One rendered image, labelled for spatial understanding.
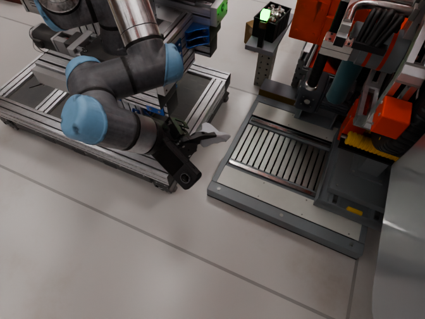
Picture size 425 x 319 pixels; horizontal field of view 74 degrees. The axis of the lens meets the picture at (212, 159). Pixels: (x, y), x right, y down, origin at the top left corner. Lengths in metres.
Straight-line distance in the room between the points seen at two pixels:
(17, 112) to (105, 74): 1.50
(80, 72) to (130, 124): 0.14
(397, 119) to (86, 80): 0.77
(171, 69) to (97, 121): 0.18
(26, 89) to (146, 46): 1.65
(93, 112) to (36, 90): 1.66
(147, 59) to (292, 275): 1.24
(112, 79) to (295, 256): 1.26
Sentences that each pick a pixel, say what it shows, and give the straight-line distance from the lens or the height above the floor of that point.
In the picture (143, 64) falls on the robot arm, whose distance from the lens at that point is 0.57.
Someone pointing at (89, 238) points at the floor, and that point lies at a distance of 1.67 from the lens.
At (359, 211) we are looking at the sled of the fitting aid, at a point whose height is 0.18.
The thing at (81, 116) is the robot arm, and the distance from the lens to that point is 0.48.
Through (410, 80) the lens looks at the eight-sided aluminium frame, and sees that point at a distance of 0.94.
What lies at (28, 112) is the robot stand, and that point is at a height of 0.23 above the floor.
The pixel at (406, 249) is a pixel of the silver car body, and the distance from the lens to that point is 0.72.
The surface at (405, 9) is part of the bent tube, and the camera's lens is 1.10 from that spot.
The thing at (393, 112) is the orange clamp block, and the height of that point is 0.88.
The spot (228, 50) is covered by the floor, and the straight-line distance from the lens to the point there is 2.49.
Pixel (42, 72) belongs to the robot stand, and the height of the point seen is 0.73.
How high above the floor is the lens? 1.47
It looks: 57 degrees down
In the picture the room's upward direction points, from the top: straight up
